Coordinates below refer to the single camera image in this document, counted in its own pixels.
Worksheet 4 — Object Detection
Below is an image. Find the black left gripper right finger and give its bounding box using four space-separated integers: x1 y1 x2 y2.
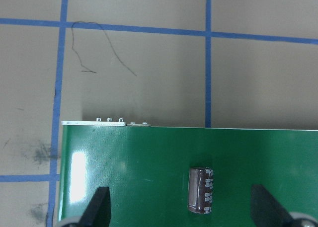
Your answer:
250 184 298 227

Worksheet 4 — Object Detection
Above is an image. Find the green conveyor belt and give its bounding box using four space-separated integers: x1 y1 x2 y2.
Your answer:
58 121 318 227

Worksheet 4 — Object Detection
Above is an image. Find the brown cylindrical capacitor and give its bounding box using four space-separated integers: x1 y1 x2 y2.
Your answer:
187 166 214 215

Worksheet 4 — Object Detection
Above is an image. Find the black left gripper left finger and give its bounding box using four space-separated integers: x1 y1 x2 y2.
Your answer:
77 187 111 227

